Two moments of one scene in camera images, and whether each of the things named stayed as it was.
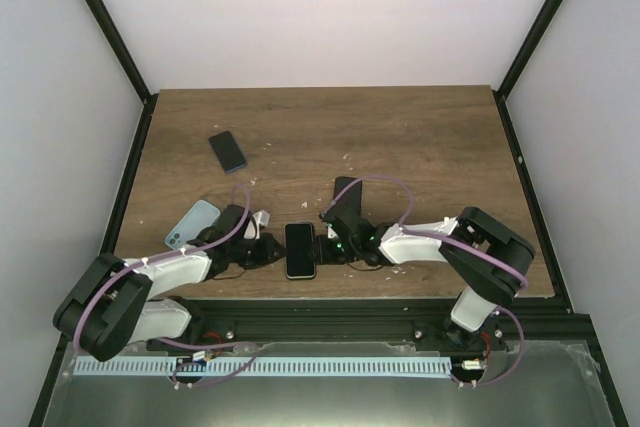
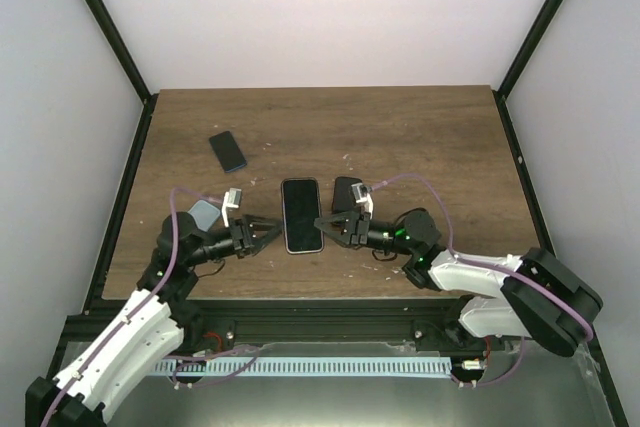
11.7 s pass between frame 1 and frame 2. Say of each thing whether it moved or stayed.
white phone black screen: moved
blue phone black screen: stayed
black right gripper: moved
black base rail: stayed
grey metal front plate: stayed
